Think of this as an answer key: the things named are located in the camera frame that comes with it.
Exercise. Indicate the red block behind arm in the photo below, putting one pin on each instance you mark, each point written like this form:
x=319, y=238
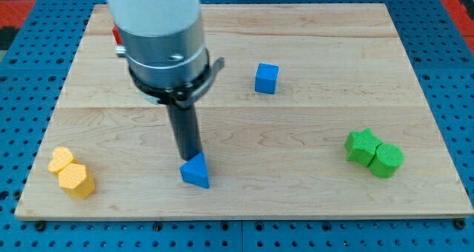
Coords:
x=116, y=35

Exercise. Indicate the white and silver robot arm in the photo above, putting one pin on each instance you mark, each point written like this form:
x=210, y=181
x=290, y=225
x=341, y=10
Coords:
x=164, y=47

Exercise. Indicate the blue cube block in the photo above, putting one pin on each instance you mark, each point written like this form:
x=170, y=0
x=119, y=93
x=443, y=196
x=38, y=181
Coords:
x=266, y=78

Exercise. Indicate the blue triangle block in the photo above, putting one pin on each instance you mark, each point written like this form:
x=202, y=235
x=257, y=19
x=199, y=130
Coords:
x=194, y=171

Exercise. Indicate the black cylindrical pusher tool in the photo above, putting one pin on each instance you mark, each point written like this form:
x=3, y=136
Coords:
x=184, y=123

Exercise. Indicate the wooden board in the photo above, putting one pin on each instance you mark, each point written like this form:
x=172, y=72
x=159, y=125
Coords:
x=281, y=156

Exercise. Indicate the green star block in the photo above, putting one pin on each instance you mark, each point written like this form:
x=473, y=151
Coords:
x=361, y=146

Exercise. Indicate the green cylinder block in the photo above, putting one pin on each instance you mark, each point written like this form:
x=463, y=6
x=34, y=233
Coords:
x=387, y=160

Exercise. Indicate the yellow hexagon block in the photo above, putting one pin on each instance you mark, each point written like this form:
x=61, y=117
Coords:
x=77, y=181

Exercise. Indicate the yellow heart block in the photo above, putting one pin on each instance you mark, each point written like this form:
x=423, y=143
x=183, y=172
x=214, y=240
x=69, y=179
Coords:
x=61, y=158

